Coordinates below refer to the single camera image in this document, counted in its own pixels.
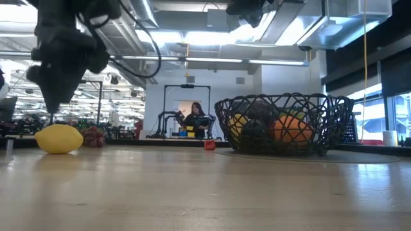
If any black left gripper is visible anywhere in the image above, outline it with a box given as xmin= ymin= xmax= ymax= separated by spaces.
xmin=26 ymin=0 xmax=122 ymax=126

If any yellow lemon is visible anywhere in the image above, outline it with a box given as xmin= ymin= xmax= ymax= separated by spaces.
xmin=34 ymin=123 xmax=84 ymax=155

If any person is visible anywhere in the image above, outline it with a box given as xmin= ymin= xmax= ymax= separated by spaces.
xmin=183 ymin=101 xmax=209 ymax=139

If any yellow hanging cord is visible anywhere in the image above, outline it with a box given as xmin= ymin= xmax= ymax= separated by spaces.
xmin=360 ymin=0 xmax=369 ymax=144

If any yellow starfruit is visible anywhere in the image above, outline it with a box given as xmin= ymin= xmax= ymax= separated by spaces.
xmin=228 ymin=114 xmax=249 ymax=138

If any black background rig frame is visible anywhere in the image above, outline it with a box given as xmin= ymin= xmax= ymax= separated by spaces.
xmin=162 ymin=83 xmax=212 ymax=139
xmin=50 ymin=79 xmax=103 ymax=126

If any white paper roll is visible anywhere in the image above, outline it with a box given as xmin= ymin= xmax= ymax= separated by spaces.
xmin=381 ymin=130 xmax=399 ymax=147

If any black wire basket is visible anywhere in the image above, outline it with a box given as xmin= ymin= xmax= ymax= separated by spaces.
xmin=214 ymin=92 xmax=354 ymax=157

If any orange mango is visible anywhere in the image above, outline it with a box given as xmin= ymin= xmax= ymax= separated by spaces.
xmin=271 ymin=115 xmax=314 ymax=144

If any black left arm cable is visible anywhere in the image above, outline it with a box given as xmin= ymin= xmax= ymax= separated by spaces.
xmin=76 ymin=0 xmax=163 ymax=79

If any white door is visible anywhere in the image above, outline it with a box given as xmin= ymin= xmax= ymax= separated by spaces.
xmin=177 ymin=100 xmax=202 ymax=129

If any grey round mat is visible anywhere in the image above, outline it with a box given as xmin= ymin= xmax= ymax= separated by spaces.
xmin=214 ymin=148 xmax=401 ymax=165

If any dark grey monitor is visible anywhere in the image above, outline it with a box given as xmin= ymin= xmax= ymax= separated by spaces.
xmin=0 ymin=96 xmax=19 ymax=122

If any red grape bunch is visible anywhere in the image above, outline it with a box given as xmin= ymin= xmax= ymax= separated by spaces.
xmin=82 ymin=125 xmax=106 ymax=148

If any silver overhead frame bar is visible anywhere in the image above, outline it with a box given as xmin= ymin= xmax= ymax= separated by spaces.
xmin=0 ymin=50 xmax=310 ymax=67

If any black perforated crate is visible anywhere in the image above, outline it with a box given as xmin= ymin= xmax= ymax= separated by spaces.
xmin=340 ymin=112 xmax=361 ymax=144

